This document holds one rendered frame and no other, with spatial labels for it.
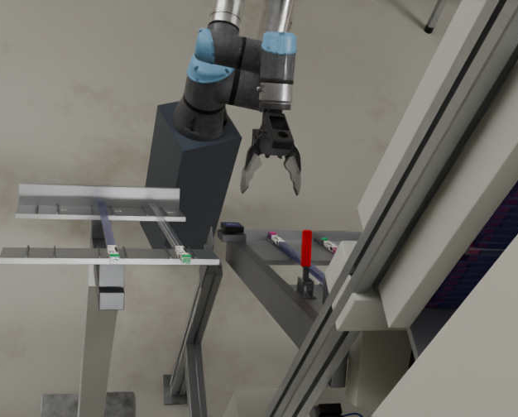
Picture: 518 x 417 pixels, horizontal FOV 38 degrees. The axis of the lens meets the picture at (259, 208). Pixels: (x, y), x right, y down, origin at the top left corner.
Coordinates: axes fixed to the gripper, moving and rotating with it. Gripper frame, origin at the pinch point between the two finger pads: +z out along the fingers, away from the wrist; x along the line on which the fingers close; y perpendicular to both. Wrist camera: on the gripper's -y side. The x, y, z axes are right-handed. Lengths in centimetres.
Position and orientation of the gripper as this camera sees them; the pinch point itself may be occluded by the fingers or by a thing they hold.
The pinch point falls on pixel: (270, 193)
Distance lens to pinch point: 169.5
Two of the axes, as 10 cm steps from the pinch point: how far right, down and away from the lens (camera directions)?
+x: -9.7, -0.3, -2.5
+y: -2.4, -1.7, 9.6
